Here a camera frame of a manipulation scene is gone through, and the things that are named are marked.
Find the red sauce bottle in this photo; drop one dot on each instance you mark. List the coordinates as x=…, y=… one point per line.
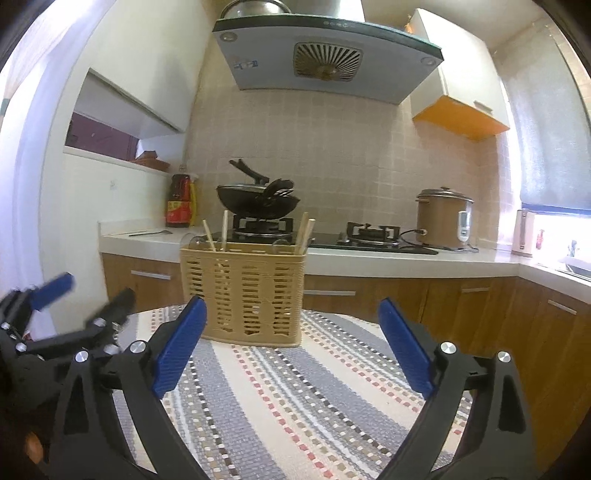
x=179, y=203

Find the striped woven mat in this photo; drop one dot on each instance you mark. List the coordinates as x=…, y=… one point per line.
x=286, y=406

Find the grey window blind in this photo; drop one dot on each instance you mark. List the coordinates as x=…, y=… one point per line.
x=549, y=129

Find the person's left hand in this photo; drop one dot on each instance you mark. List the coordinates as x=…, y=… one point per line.
x=33, y=446

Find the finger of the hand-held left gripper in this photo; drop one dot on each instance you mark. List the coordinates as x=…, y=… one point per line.
x=108, y=318
x=53, y=288

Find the white and orange wall cabinet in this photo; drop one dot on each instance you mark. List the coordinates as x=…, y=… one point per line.
x=461, y=92

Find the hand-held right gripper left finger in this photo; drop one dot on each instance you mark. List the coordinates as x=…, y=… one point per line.
x=178, y=350

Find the black gas stove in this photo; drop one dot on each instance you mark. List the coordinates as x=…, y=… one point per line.
x=369, y=237

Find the metal utensil on counter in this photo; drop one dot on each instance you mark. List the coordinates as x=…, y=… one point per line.
x=150, y=232

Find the brown rice cooker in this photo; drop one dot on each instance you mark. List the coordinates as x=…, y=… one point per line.
x=441, y=217

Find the kitchen sink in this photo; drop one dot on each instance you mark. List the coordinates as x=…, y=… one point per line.
x=577, y=267

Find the beige plastic utensil basket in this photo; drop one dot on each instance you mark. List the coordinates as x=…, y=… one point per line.
x=244, y=295

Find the wooden base cabinets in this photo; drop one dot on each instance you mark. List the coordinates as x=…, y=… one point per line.
x=461, y=314

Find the black wok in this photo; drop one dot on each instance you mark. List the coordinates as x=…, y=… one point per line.
x=249, y=201

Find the black cooking utensils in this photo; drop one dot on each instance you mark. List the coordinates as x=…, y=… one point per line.
x=277, y=189

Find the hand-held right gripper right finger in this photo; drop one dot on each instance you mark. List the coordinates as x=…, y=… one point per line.
x=406, y=346

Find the glass range hood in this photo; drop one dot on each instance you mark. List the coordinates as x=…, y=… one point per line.
x=323, y=50

